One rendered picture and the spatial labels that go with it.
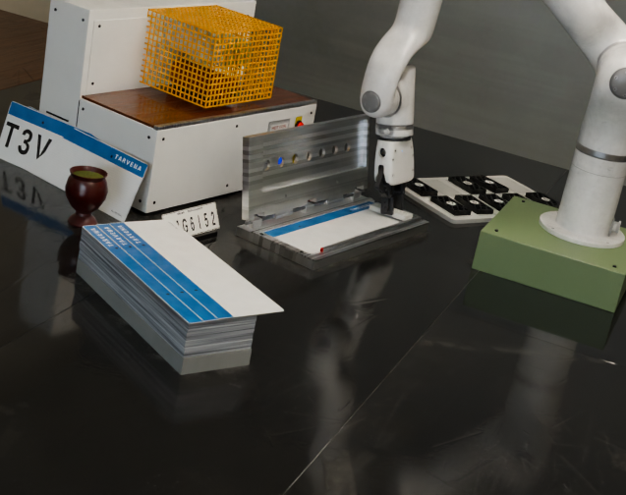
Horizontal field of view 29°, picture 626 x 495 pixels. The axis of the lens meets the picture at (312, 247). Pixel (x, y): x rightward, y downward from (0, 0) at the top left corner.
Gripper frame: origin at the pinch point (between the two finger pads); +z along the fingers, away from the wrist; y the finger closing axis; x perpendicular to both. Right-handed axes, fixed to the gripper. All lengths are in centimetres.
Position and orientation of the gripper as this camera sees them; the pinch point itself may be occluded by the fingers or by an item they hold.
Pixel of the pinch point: (392, 203)
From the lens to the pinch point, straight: 279.7
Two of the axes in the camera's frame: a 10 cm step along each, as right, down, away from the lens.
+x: -8.1, -1.6, 5.7
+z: -0.1, 9.7, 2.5
